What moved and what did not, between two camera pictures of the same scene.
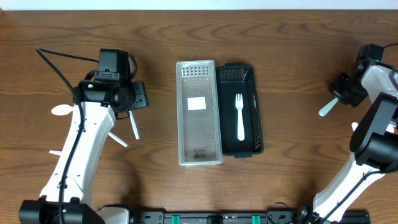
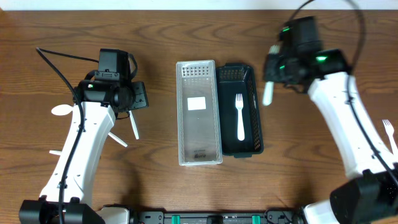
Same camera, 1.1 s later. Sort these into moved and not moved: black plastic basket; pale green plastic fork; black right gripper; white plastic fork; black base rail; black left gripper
Moved: pale green plastic fork; black right gripper
Not moved: black plastic basket; white plastic fork; black left gripper; black base rail
